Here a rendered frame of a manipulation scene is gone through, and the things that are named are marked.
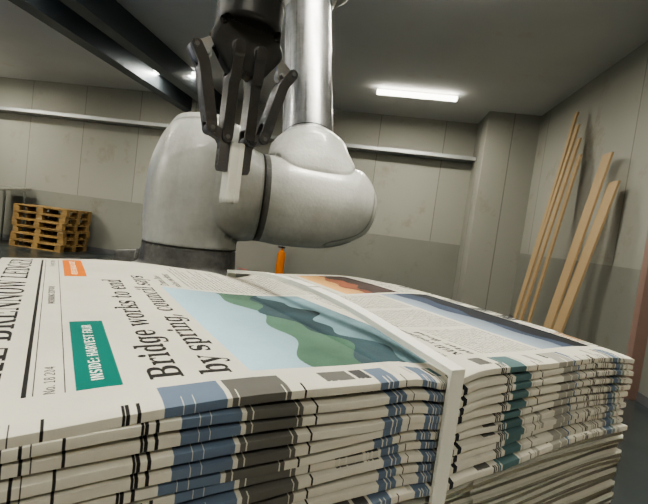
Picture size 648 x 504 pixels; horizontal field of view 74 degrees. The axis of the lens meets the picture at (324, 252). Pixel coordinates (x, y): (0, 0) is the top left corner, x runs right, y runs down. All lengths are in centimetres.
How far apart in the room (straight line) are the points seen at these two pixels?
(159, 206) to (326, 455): 57
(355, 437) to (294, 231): 57
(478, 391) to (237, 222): 53
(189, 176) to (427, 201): 768
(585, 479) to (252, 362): 25
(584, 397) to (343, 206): 51
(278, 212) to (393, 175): 759
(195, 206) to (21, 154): 1051
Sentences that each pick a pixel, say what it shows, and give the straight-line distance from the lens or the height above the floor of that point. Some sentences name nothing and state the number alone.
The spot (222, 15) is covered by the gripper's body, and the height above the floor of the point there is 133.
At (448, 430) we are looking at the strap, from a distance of 22.
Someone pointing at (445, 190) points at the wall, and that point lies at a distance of 832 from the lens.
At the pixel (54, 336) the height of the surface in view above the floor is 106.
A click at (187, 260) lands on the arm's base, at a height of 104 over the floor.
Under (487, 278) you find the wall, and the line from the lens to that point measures 763.
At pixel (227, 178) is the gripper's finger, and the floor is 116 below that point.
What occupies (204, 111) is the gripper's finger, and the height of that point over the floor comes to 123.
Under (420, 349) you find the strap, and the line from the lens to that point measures 22.
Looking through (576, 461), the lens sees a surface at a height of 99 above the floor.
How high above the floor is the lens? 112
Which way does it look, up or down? 3 degrees down
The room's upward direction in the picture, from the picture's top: 7 degrees clockwise
